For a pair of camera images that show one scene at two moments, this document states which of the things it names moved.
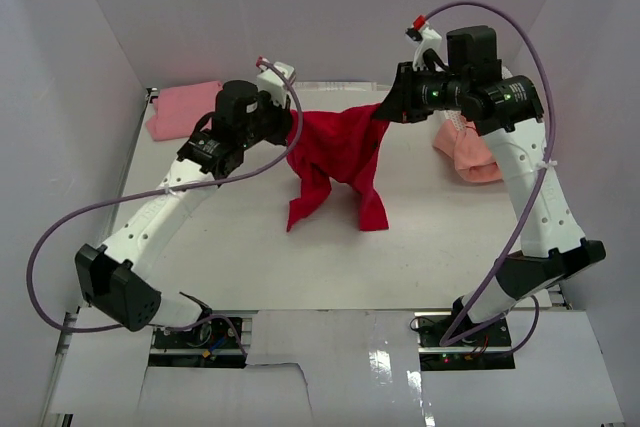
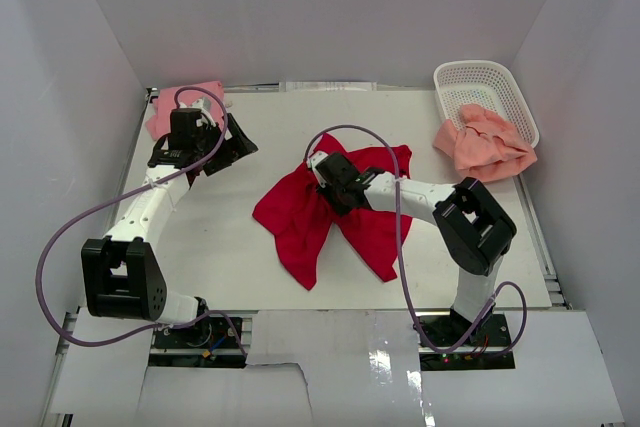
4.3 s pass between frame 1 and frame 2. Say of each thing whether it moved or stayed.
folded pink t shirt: stayed
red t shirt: moved
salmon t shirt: stayed
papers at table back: stayed
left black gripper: moved
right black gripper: moved
